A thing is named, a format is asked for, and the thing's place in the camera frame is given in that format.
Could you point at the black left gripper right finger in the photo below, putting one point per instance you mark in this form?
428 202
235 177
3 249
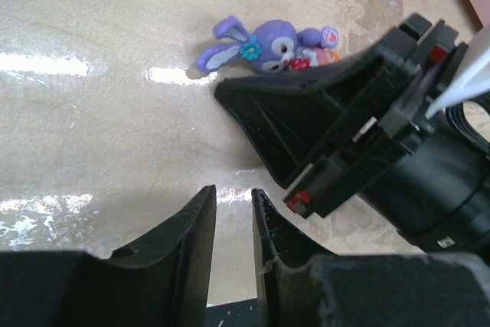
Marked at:
300 283

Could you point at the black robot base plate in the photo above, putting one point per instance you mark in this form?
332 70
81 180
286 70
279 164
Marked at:
242 313

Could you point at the purple elephant figurine toy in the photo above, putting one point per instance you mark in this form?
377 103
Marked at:
272 47

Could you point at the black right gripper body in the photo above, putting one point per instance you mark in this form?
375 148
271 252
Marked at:
425 173

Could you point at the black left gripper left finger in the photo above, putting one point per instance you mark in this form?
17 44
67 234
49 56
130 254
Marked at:
159 279

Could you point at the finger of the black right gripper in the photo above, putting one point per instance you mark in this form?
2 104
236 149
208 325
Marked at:
310 117

